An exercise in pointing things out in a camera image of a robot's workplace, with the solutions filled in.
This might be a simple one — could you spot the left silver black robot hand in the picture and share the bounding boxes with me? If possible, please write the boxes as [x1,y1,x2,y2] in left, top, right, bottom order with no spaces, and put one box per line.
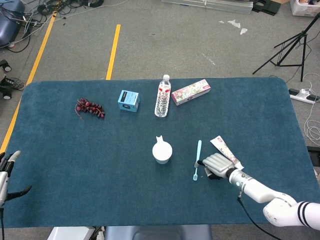
[0,150,33,208]

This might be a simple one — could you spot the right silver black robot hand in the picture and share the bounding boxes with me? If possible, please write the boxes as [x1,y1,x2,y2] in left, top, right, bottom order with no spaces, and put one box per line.
[194,152,237,181]

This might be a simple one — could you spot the floral toothpaste tube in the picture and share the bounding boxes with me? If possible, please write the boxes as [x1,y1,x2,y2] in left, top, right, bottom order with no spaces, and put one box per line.
[209,135,246,171]

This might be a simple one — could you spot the light blue toothbrush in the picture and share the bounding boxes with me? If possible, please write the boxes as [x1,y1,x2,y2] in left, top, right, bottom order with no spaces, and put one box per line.
[192,139,203,181]

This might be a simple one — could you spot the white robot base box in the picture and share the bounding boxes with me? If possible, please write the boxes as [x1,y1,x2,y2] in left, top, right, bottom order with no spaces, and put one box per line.
[47,226,97,240]

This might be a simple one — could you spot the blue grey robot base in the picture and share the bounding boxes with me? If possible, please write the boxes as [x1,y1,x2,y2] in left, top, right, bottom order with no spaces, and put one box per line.
[103,224,213,240]

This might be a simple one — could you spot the white cup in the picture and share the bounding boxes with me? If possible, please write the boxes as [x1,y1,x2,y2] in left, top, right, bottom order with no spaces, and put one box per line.
[151,134,174,165]

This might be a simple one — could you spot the floral toothpaste box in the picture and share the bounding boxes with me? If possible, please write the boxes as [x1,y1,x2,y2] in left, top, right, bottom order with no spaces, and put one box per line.
[171,79,212,106]

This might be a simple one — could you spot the clear plastic water bottle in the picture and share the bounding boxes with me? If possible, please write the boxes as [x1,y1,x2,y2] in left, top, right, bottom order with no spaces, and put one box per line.
[154,74,172,118]

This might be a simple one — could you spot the grey sneaker shoe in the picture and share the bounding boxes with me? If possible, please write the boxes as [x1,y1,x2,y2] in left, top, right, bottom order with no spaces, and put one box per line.
[0,76,26,91]

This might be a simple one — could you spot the blue table mat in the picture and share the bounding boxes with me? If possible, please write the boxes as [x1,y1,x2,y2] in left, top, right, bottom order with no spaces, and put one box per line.
[0,77,315,229]

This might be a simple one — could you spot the white power strip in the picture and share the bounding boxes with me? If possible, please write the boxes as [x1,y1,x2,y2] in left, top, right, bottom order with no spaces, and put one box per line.
[288,87,320,104]

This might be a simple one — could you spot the light blue speaker box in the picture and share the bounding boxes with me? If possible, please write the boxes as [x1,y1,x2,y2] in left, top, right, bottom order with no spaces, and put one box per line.
[117,89,141,112]

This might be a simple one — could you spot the red grape bunch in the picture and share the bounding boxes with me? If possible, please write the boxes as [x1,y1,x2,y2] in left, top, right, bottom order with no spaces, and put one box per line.
[75,97,106,123]

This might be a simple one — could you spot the black wheeled chair base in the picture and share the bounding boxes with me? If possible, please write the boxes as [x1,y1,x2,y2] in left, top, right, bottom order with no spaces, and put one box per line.
[0,59,13,101]

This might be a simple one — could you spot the dark blue machine housing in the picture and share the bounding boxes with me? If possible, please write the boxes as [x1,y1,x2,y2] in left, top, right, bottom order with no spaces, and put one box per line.
[0,0,26,47]

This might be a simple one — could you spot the black tripod stand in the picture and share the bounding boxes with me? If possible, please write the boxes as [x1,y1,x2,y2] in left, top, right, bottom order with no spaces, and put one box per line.
[252,12,320,83]

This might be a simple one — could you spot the aluminium profile rails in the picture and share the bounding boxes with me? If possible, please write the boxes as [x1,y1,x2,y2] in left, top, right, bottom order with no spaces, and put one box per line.
[161,0,254,14]

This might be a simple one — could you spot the white plastic basket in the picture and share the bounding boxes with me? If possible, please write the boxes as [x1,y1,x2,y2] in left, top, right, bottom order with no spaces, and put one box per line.
[289,0,320,17]

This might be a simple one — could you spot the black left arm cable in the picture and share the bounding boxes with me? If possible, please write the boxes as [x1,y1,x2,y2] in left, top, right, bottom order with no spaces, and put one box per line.
[0,207,5,240]

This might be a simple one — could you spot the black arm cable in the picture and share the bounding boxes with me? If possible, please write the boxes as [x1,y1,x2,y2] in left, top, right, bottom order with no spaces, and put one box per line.
[236,190,282,240]
[0,207,5,240]

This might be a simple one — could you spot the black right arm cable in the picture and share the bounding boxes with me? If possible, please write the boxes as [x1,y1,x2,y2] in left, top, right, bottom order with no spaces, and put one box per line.
[236,190,282,240]

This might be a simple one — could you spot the white floor cable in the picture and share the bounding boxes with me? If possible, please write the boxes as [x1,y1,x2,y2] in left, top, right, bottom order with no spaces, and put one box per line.
[284,72,320,143]

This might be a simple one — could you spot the black metal bracket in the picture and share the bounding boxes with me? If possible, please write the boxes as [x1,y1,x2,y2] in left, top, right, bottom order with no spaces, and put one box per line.
[251,0,281,16]

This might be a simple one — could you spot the black floor cable tangle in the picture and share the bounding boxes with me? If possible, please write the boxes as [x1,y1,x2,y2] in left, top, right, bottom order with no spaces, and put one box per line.
[0,0,131,53]

